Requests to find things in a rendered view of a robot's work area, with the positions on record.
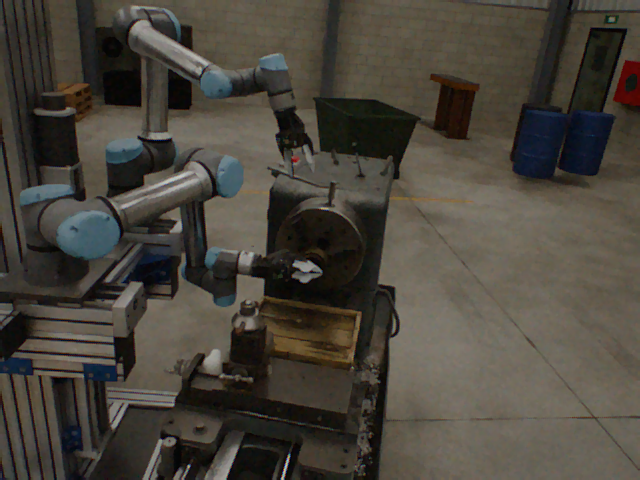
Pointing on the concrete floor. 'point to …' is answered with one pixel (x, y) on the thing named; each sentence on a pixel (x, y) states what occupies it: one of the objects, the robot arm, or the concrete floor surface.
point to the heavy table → (454, 105)
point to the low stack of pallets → (77, 98)
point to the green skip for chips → (364, 128)
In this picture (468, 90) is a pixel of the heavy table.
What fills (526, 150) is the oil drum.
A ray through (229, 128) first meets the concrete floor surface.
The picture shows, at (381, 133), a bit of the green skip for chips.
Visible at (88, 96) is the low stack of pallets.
